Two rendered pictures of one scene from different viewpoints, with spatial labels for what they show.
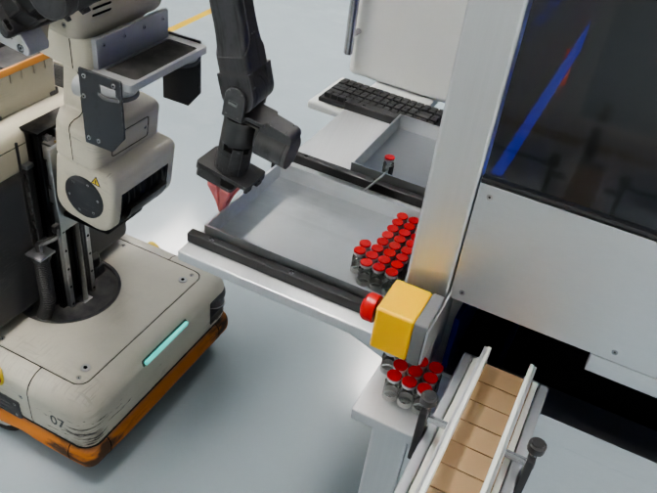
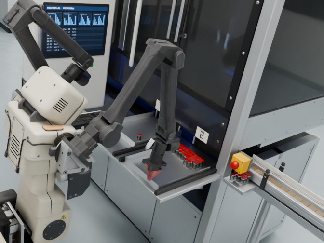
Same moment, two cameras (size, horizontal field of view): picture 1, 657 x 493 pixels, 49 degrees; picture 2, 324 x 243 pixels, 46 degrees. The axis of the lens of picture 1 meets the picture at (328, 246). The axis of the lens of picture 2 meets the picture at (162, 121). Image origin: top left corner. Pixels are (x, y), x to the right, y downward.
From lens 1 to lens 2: 1.60 m
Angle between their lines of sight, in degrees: 57
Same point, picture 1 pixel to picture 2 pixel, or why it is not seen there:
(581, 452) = not seen: hidden behind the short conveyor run
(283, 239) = (164, 175)
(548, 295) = (256, 135)
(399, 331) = (247, 164)
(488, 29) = (255, 84)
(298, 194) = (139, 162)
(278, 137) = (176, 141)
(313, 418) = not seen: outside the picture
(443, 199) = (241, 127)
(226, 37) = (170, 118)
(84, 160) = (58, 211)
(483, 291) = (245, 144)
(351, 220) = not seen: hidden behind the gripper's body
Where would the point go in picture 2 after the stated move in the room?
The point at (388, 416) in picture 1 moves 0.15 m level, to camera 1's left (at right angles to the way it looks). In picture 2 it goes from (247, 187) to (238, 203)
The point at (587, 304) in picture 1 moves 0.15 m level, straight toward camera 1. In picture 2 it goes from (262, 132) to (285, 147)
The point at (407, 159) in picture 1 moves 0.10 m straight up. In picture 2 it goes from (130, 133) to (133, 117)
